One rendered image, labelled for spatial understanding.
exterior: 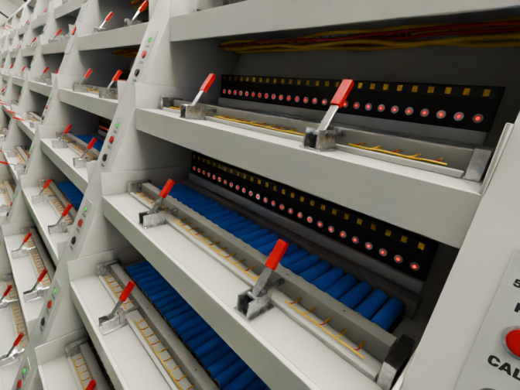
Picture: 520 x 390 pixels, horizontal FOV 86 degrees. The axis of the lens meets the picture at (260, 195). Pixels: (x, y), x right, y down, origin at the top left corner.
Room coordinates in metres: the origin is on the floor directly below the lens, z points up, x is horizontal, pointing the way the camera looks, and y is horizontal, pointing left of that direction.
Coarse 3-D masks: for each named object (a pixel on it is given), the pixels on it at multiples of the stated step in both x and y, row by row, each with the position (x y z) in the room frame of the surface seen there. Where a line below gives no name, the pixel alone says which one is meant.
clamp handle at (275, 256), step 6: (276, 246) 0.33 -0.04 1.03; (282, 246) 0.32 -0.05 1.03; (276, 252) 0.32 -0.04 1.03; (282, 252) 0.32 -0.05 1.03; (270, 258) 0.32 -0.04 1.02; (276, 258) 0.32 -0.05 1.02; (270, 264) 0.32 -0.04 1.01; (276, 264) 0.32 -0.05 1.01; (264, 270) 0.32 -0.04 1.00; (270, 270) 0.32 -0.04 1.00; (264, 276) 0.32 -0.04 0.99; (258, 282) 0.32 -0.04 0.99; (264, 282) 0.32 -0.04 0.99; (258, 288) 0.32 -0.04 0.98; (252, 294) 0.32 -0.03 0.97; (258, 294) 0.31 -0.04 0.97
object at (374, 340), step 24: (144, 192) 0.61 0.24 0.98; (192, 216) 0.49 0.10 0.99; (216, 240) 0.45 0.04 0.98; (240, 240) 0.43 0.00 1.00; (264, 264) 0.37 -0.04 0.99; (288, 288) 0.35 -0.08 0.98; (312, 288) 0.34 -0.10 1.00; (312, 312) 0.33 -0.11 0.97; (336, 312) 0.30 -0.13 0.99; (336, 336) 0.29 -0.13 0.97; (360, 336) 0.28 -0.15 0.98; (384, 336) 0.28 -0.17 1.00
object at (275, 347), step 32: (128, 192) 0.62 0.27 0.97; (224, 192) 0.60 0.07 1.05; (128, 224) 0.50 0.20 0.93; (288, 224) 0.49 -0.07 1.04; (160, 256) 0.42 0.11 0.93; (192, 256) 0.41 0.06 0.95; (352, 256) 0.41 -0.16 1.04; (192, 288) 0.37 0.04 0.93; (224, 288) 0.35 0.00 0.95; (416, 288) 0.35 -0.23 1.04; (224, 320) 0.32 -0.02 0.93; (256, 320) 0.31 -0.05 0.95; (288, 320) 0.31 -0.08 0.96; (320, 320) 0.32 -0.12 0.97; (416, 320) 0.34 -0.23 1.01; (256, 352) 0.29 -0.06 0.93; (288, 352) 0.27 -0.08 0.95; (320, 352) 0.28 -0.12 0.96; (352, 352) 0.28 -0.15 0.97; (288, 384) 0.26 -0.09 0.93; (320, 384) 0.24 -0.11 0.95; (352, 384) 0.25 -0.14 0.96; (384, 384) 0.24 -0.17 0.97
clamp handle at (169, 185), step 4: (168, 180) 0.50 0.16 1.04; (172, 180) 0.49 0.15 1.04; (168, 184) 0.49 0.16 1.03; (172, 184) 0.50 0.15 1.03; (164, 188) 0.50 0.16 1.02; (168, 188) 0.49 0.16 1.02; (160, 192) 0.50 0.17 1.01; (164, 192) 0.49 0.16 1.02; (168, 192) 0.49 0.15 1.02; (160, 196) 0.49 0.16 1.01; (164, 196) 0.49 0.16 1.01; (156, 200) 0.49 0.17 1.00; (160, 200) 0.49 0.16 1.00; (156, 204) 0.49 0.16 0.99; (152, 208) 0.49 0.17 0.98; (156, 208) 0.49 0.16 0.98; (152, 212) 0.49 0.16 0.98
